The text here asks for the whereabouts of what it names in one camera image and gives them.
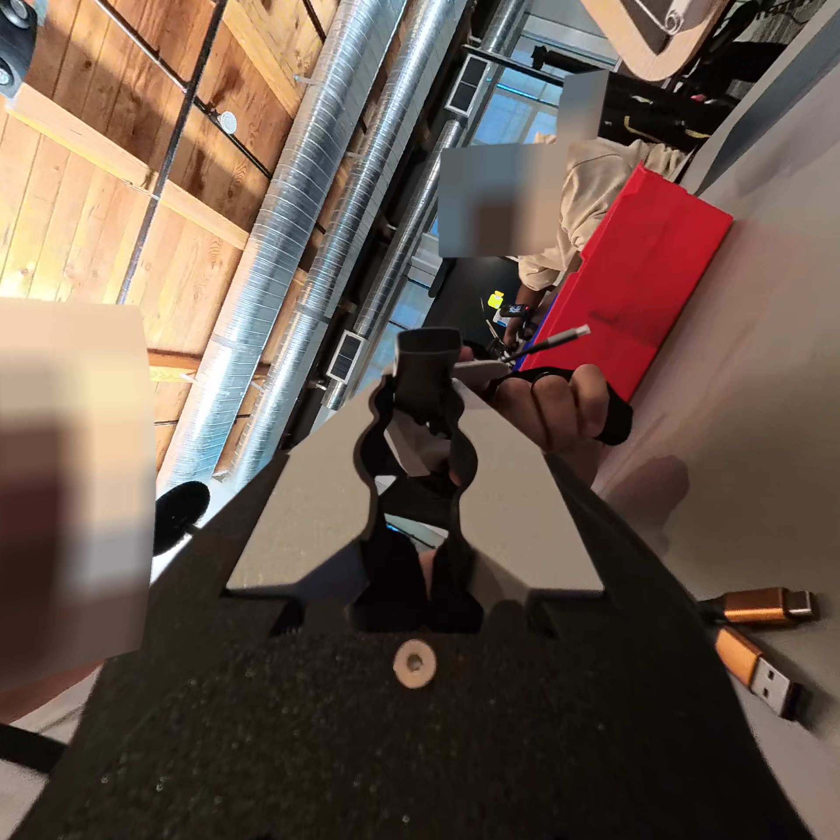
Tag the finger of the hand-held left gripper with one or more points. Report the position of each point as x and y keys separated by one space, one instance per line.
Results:
x=417 y=449

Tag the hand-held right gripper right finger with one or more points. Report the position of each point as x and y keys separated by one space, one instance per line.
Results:
x=531 y=525

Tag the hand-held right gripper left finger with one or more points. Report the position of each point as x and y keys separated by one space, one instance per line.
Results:
x=302 y=525

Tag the red plastic bin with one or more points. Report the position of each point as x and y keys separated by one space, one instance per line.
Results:
x=643 y=262

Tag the person's left hand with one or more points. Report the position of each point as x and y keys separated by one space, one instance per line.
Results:
x=564 y=413

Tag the white air vent grille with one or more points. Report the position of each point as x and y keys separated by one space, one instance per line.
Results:
x=466 y=85
x=346 y=358

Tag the silver air duct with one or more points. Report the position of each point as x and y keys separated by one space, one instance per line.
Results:
x=374 y=151
x=295 y=164

